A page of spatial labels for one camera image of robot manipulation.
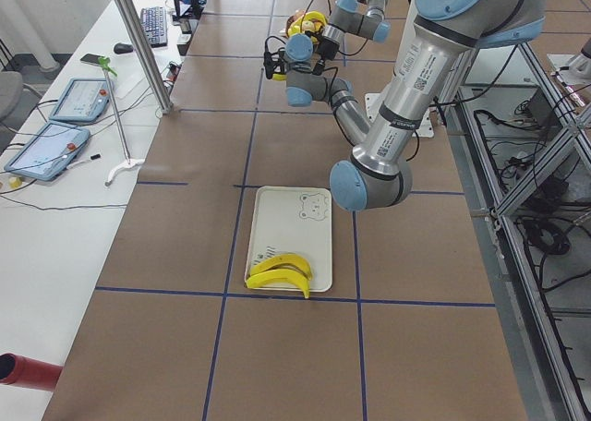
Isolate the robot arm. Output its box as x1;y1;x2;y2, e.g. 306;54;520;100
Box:
317;0;391;60
283;0;546;211

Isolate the right black braided cable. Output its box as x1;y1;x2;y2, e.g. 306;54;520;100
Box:
302;0;338;34

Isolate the blue teach pendant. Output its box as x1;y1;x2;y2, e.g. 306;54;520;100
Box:
49;78;110;124
4;121;90;181

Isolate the black computer mouse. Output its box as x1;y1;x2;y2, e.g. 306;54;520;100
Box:
113;42;134;54

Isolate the aluminium frame rack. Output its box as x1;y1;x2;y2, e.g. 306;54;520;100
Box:
440;21;590;420

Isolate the black smartphone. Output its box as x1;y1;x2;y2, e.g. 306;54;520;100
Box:
79;54;107;66

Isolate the blue teach pendant near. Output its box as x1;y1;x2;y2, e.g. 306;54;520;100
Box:
4;121;90;181

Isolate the black marker pen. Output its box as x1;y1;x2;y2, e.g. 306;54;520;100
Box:
66;153;102;170

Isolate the left black braided cable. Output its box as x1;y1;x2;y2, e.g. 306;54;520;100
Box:
263;34;343;90

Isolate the brown wicker basket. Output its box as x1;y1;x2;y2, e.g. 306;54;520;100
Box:
285;12;305;38

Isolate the white bear tray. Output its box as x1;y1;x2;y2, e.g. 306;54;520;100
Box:
245;186;332;293

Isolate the white metal stand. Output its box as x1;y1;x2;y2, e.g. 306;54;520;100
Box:
98;56;145;186

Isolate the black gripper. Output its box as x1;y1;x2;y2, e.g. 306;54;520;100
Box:
317;25;344;61

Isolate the pink apple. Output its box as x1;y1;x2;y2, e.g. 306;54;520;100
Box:
296;10;327;32

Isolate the red cylinder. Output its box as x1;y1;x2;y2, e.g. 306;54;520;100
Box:
1;353;63;391

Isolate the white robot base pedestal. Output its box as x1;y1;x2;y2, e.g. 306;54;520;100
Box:
364;92;436;138

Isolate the black braided cable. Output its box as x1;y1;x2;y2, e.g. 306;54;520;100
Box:
263;34;343;90
302;0;338;34

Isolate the blue teach pendant far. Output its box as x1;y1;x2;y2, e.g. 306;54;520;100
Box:
49;78;110;124

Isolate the black keyboard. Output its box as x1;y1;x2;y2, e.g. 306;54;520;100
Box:
139;6;168;48

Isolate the aluminium frame post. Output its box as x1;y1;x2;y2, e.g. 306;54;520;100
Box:
114;0;173;114

